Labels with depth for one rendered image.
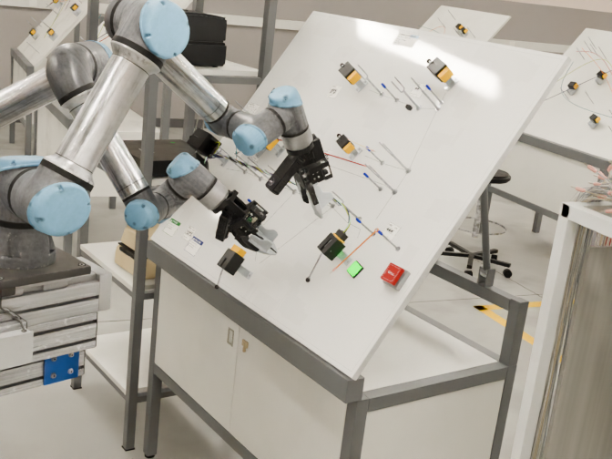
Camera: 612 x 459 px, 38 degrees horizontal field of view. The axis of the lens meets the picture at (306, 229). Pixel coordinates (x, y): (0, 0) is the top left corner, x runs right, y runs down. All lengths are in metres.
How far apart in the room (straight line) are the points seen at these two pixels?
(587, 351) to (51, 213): 1.20
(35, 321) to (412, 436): 1.08
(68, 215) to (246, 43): 8.49
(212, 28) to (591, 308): 1.80
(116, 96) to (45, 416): 2.18
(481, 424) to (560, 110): 4.37
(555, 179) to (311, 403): 4.30
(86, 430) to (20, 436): 0.25
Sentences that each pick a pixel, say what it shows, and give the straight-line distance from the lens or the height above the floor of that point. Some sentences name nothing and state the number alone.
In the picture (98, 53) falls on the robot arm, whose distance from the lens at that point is 2.30.
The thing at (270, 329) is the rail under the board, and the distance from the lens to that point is 2.55.
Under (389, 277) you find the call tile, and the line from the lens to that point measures 2.32.
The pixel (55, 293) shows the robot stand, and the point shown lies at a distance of 2.06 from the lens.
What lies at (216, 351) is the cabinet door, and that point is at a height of 0.63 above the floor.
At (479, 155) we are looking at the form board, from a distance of 2.43.
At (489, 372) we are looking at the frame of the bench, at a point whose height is 0.80.
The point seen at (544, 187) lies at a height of 0.54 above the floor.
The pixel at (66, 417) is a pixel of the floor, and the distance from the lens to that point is 3.83.
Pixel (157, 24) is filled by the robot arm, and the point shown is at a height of 1.70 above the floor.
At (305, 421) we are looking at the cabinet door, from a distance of 2.55.
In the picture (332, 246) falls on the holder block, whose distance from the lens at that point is 2.42.
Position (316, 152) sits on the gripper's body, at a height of 1.40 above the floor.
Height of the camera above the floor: 1.84
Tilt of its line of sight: 16 degrees down
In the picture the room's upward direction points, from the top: 7 degrees clockwise
